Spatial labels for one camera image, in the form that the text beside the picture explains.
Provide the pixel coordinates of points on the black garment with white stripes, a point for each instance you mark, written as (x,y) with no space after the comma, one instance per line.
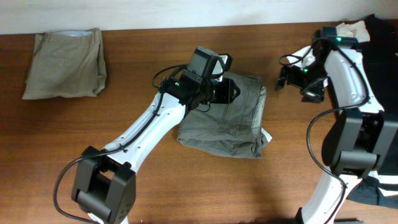
(380,64)

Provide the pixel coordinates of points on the white cloth garment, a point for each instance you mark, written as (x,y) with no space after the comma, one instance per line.
(342,34)

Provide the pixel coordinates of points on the folded khaki shorts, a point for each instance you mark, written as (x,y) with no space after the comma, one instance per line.
(68,64)

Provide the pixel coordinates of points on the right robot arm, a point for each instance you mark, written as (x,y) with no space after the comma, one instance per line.
(359,153)

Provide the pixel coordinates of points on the grey shorts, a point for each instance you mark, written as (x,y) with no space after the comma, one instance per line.
(232,130)

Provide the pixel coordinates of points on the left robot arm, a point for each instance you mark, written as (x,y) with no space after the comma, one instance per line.
(105,181)

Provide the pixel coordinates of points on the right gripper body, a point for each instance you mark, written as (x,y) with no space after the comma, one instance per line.
(288,79)

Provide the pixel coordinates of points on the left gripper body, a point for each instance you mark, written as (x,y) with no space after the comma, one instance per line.
(226,90)

